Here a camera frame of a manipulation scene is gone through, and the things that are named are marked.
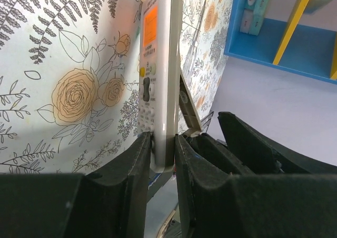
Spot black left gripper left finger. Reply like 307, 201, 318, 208
1, 132, 151, 237

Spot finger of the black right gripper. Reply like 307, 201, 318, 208
185, 134, 253, 175
218, 112, 336, 174

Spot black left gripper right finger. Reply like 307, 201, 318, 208
175, 135, 336, 237

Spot beige battery cover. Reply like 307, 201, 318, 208
179, 70, 203, 137

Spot beige remote control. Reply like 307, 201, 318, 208
137, 0, 182, 173

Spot blue shelf unit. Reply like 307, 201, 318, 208
224, 0, 336, 84

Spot floral patterned table mat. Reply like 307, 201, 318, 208
0, 0, 236, 174

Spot pastel tissue packs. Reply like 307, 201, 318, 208
240, 0, 269, 36

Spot clear handle screwdriver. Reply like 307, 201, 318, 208
192, 0, 207, 51

